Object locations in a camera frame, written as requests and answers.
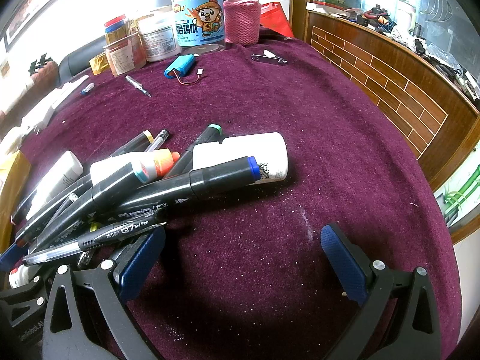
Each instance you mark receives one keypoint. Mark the black leather sofa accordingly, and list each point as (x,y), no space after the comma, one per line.
(78,60)

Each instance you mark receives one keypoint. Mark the white plastic bottle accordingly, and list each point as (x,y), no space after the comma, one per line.
(268,149)

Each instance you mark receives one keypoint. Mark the nail clipper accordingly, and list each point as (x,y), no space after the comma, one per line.
(269,57)

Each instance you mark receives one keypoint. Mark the silver pen on cloth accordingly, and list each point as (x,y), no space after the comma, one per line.
(137,85)

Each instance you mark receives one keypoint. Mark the white tube orange cap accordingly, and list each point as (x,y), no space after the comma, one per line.
(148,166)

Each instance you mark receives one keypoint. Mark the red box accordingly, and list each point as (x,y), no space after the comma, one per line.
(274,22)

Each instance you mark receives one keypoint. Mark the clear jar orange contents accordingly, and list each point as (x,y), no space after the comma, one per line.
(125,55)

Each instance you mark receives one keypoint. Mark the black marker blue cap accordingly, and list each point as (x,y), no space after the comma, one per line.
(124,192)

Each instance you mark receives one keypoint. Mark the pink knit sleeve flask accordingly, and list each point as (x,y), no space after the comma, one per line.
(242,21)

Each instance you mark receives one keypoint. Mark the wooden brick pattern counter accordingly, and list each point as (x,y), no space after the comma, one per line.
(439,123)

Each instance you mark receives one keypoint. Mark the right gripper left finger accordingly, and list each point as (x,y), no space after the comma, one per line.
(101,293)

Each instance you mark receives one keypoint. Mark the blue battery pack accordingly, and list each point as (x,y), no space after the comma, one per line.
(180,67)

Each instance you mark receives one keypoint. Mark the black gel pen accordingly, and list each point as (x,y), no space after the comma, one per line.
(116,232)

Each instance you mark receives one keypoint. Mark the white plastic jar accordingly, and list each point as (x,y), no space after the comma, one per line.
(158,35)

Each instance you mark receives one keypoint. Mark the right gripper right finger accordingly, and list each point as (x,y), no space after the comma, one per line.
(398,317)

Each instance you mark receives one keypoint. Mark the purple velvet table cloth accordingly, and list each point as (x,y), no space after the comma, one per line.
(243,276)

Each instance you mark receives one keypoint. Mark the blue cartoon label jar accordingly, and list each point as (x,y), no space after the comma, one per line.
(199,26)

